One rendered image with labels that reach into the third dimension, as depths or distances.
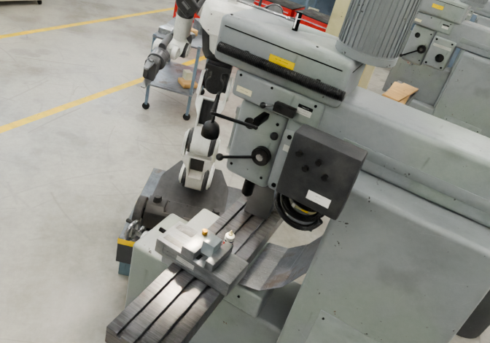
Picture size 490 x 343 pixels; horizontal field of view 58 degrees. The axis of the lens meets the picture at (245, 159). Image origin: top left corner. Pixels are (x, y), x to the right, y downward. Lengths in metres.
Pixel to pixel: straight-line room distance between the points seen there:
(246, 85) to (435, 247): 0.79
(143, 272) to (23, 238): 1.26
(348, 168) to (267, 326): 0.97
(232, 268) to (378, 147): 0.72
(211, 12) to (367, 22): 1.03
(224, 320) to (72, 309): 1.09
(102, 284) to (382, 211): 2.01
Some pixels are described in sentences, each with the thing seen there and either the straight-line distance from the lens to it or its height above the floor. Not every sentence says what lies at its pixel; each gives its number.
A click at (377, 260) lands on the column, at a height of 1.36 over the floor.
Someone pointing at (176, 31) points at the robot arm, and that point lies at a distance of 2.42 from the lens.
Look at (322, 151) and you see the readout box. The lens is 1.21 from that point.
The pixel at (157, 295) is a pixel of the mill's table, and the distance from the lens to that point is 1.71.
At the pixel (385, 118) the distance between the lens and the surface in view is 1.42.
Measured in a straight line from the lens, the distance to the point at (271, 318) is 2.00.
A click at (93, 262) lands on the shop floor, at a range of 3.10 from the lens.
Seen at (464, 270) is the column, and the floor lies 1.47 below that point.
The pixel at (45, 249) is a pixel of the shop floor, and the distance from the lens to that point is 3.19.
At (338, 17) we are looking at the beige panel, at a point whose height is 1.65.
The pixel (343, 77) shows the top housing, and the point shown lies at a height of 1.84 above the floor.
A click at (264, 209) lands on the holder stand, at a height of 1.01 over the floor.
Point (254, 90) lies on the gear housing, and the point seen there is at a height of 1.68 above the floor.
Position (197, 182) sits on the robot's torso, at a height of 0.71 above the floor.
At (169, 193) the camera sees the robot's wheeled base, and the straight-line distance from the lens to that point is 2.78.
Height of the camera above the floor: 2.24
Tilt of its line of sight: 31 degrees down
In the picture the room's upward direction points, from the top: 16 degrees clockwise
